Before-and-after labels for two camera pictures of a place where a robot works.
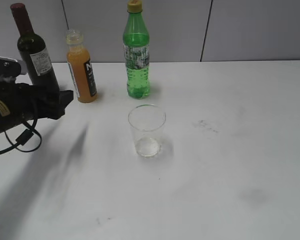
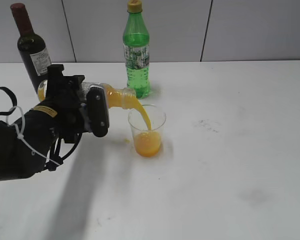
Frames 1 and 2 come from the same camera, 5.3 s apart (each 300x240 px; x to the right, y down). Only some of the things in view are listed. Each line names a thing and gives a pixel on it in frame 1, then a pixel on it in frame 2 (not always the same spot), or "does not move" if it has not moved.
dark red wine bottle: [32, 48] does not move
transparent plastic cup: [147, 122] does not move
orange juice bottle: [82, 71] → [123, 98]
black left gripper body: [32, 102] → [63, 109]
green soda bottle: [136, 37] does not move
